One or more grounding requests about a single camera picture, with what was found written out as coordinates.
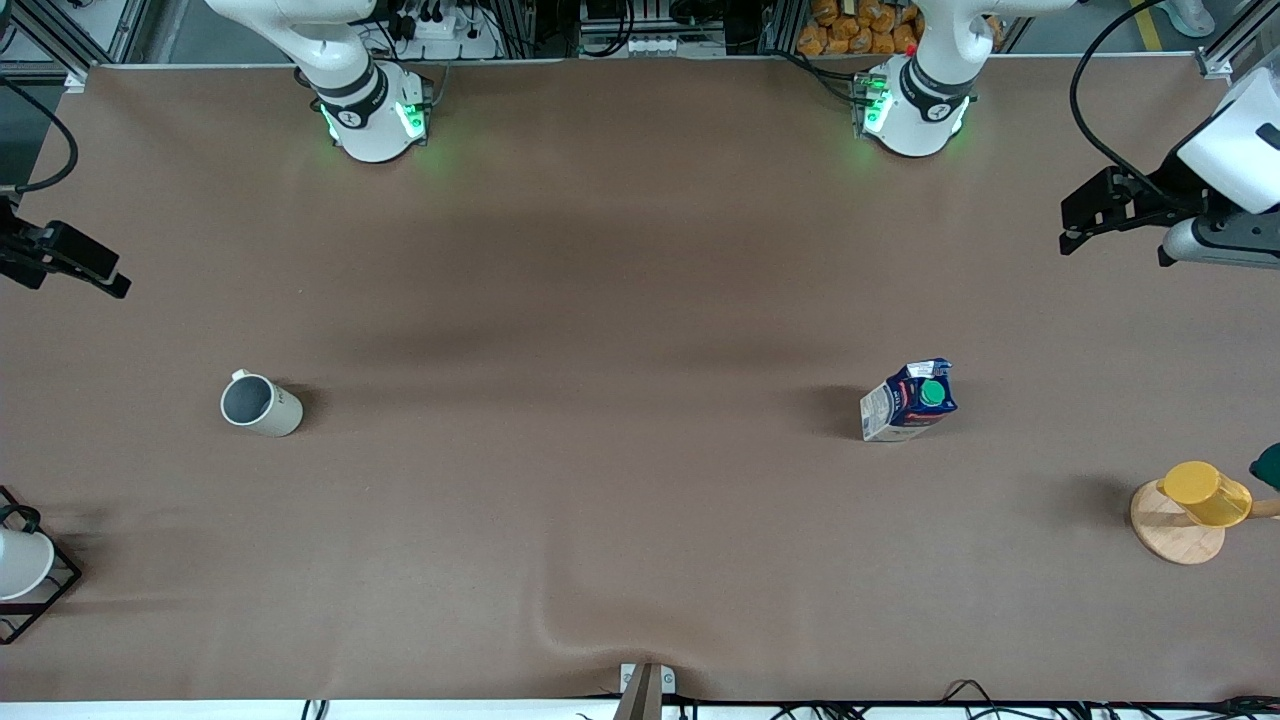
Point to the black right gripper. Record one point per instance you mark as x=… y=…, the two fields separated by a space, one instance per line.
x=14 y=251

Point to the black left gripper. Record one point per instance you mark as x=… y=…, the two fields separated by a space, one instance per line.
x=1166 y=196

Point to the beige ceramic mug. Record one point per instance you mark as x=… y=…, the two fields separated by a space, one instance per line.
x=262 y=405

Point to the blue white milk carton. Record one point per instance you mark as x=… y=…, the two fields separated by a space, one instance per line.
x=908 y=402

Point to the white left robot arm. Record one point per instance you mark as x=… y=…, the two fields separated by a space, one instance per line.
x=930 y=110

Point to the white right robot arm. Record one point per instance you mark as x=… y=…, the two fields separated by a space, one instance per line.
x=370 y=120

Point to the yellow plastic cup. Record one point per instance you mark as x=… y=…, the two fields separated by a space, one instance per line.
x=1208 y=495

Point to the dark green cup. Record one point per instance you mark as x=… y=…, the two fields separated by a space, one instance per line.
x=1268 y=467

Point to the white cup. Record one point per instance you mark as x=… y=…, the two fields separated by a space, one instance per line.
x=20 y=562

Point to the pale grey shoe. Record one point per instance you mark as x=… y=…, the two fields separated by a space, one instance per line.
x=1185 y=15

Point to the orange snack bag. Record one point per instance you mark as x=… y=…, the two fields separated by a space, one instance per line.
x=850 y=25

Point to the wooden mug stand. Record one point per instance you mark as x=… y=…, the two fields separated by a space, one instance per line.
x=1170 y=535

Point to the white power strip with plugs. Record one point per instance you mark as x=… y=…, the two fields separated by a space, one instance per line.
x=445 y=38

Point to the small white socket strip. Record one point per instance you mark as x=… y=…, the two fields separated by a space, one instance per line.
x=660 y=45

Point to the brown table cover cloth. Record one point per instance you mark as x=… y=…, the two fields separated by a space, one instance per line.
x=640 y=520

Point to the metal table clamp bracket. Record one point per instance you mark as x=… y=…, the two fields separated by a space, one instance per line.
x=645 y=690

